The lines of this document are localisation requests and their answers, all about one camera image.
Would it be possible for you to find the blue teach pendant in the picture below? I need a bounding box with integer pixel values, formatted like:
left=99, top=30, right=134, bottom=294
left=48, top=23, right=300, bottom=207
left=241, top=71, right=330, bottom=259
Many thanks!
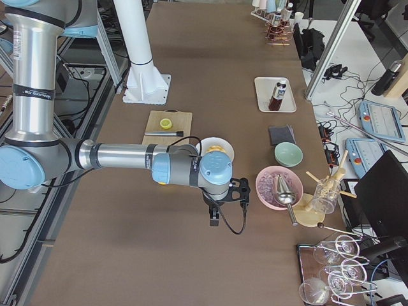
left=359, top=100, right=406, bottom=143
left=346, top=138, right=388, bottom=179

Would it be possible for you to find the brown sauce bottle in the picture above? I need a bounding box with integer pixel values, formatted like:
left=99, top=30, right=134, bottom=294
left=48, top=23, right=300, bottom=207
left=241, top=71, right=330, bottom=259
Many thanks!
left=268, top=78, right=287, bottom=111

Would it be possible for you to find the black thermos bottle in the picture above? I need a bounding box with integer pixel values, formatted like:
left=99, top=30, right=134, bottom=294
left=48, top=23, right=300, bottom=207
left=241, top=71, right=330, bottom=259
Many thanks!
left=371, top=60, right=403, bottom=96

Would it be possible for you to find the white rectangular tray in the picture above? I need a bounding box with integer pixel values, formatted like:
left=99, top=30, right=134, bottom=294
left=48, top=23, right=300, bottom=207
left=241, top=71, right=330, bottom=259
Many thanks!
left=254, top=77, right=296, bottom=113

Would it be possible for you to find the copper wire bottle rack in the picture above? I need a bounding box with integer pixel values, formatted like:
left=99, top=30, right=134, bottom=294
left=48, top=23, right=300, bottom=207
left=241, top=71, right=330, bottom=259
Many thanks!
left=265, top=21, right=293, bottom=46

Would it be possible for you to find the pink bowl with ice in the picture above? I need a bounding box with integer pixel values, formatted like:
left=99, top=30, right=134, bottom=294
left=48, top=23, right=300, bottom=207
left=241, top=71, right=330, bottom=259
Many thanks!
left=256, top=166, right=303, bottom=210

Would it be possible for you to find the blue teach pendant far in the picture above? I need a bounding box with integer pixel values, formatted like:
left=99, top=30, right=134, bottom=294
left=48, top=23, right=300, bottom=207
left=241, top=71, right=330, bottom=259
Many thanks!
left=359, top=100, right=406, bottom=143

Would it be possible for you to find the white round plate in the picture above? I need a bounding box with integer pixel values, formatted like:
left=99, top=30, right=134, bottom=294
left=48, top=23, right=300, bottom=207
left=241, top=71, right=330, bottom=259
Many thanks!
left=200, top=137, right=235, bottom=161

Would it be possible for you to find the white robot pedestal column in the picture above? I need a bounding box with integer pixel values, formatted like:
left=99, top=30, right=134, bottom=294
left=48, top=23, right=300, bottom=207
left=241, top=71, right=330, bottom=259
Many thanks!
left=114, top=0, right=171, bottom=105

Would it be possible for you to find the black monitor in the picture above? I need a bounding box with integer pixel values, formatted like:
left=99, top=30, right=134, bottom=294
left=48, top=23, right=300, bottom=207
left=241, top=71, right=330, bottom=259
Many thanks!
left=355, top=150, right=407, bottom=238

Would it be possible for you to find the blue teach pendant near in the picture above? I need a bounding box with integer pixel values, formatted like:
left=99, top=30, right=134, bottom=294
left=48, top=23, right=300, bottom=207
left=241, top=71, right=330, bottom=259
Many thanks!
left=346, top=138, right=388, bottom=179

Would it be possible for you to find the half lemon on board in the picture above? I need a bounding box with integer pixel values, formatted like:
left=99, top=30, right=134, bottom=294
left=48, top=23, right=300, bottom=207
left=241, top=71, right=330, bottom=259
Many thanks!
left=159, top=118, right=173, bottom=130

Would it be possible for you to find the metal funnel strainer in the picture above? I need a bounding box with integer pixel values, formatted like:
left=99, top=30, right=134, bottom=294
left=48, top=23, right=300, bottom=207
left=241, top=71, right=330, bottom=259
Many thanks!
left=273, top=174, right=300, bottom=226

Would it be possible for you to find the wooden cutting board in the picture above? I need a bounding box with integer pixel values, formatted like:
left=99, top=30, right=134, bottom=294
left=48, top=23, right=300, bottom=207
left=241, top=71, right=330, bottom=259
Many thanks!
left=142, top=110, right=193, bottom=145

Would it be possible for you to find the grey folded cloth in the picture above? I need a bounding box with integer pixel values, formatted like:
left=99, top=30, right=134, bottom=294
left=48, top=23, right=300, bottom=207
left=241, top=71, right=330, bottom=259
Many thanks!
left=268, top=125, right=296, bottom=147

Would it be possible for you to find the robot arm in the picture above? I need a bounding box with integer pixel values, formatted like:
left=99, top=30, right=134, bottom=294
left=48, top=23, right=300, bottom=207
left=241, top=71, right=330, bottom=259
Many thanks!
left=1, top=1, right=234, bottom=222

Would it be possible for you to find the aluminium frame post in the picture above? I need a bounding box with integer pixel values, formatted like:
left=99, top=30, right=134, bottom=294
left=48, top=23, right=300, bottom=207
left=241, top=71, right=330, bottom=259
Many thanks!
left=305, top=0, right=361, bottom=102

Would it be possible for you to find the mint green bowl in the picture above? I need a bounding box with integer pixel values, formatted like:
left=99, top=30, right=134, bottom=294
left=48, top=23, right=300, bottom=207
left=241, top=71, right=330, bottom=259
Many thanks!
left=274, top=142, right=303, bottom=168

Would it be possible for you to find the clear glass mug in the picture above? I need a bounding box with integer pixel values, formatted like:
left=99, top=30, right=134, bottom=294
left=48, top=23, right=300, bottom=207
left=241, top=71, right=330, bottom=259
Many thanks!
left=310, top=178, right=340, bottom=214

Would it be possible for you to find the wine glass rack tray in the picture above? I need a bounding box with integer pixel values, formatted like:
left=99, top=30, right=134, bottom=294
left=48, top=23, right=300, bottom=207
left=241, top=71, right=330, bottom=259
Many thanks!
left=296, top=233, right=377, bottom=305

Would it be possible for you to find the wooden mug tree stand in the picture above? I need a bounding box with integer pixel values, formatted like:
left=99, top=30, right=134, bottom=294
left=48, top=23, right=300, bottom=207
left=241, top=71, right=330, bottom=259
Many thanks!
left=295, top=150, right=357, bottom=228

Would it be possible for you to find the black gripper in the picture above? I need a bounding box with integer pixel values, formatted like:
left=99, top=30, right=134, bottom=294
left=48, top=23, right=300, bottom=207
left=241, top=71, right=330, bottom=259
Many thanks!
left=203, top=193, right=223, bottom=226

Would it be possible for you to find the grey handled knife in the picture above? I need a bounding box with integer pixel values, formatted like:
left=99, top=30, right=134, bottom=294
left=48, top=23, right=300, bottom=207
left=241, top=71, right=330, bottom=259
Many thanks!
left=144, top=131, right=184, bottom=137

